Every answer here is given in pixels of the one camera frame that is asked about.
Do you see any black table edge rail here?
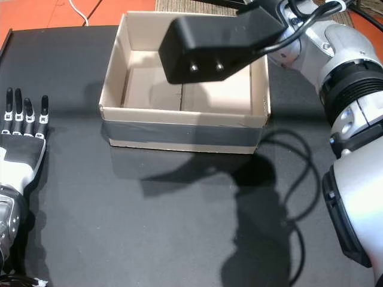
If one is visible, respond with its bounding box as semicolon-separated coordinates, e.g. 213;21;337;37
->
0;28;13;60

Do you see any white cable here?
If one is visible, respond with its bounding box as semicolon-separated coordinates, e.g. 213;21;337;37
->
68;0;90;27

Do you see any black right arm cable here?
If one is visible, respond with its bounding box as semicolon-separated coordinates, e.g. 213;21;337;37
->
253;0;383;54

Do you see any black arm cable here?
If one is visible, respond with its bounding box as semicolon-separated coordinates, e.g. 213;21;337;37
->
253;0;383;54
0;273;48;287

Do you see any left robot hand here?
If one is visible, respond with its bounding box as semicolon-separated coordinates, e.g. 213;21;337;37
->
0;86;50;192

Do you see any open cardboard box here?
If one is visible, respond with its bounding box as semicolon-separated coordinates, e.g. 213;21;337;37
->
98;11;272;155

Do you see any black metal frame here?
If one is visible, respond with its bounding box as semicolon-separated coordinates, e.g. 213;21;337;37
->
194;0;249;6

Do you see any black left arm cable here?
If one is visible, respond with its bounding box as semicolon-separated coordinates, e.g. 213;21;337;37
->
0;273;48;287

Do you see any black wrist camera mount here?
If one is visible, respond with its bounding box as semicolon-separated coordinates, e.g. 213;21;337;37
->
157;5;287;85

